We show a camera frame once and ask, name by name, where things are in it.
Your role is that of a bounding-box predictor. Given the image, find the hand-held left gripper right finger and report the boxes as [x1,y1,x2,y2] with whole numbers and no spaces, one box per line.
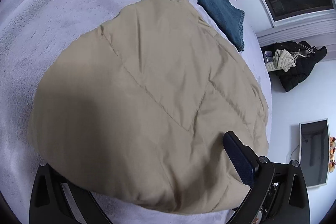
[223,131,309,224]

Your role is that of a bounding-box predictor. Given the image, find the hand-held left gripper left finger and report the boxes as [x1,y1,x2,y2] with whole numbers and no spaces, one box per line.
[29,162,112,224]

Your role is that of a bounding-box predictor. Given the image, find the beige puffer jacket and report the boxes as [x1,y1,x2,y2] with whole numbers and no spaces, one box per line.
[28,0,269,214]

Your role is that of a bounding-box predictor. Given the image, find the orange flowers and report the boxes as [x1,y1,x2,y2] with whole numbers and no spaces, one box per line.
[327,136,336,172]

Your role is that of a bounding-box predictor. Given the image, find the blue white box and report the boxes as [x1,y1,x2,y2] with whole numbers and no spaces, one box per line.
[264,51,275,65]

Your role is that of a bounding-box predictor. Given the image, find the black hanging jacket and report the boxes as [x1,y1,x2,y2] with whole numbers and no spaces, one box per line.
[273,40,328,93]

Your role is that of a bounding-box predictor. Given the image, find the pale green puffer jacket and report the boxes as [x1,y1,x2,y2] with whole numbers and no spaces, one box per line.
[266,49,297,73]

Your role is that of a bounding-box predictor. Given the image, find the white radiator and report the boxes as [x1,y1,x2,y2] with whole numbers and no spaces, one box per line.
[256,18,336,43]

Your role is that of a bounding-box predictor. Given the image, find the lilac plush blanket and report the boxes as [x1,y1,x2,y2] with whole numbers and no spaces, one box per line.
[0,0,272,224]

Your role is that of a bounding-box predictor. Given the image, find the black television cable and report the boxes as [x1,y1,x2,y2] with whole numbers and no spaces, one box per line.
[290,145,301,161]

